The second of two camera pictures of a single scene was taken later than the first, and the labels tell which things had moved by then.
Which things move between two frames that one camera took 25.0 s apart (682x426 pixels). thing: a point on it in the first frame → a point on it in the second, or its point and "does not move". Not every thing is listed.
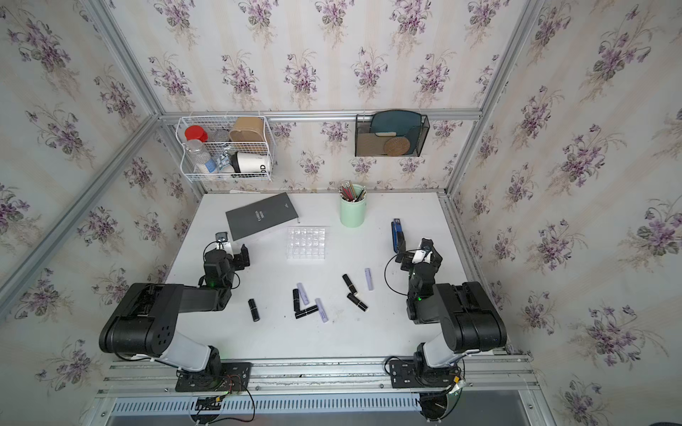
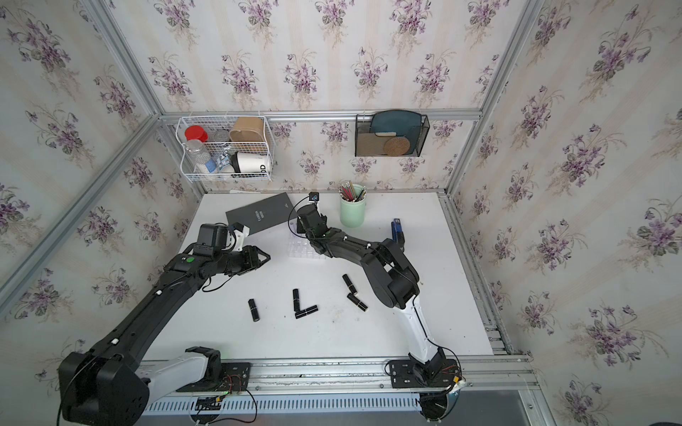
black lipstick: x=253 y=310 does not move
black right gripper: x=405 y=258 → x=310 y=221
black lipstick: x=349 y=284 does not move
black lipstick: x=296 y=300 does not move
